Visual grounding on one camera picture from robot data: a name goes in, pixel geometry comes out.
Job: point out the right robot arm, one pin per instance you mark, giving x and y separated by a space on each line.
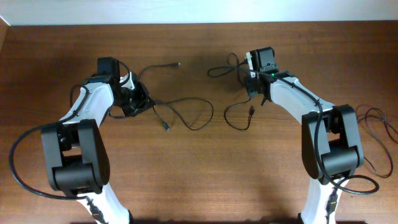
331 145

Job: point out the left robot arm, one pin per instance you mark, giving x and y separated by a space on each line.
76 160

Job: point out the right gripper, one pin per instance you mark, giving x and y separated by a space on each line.
252 88

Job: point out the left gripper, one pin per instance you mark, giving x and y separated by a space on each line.
143 102

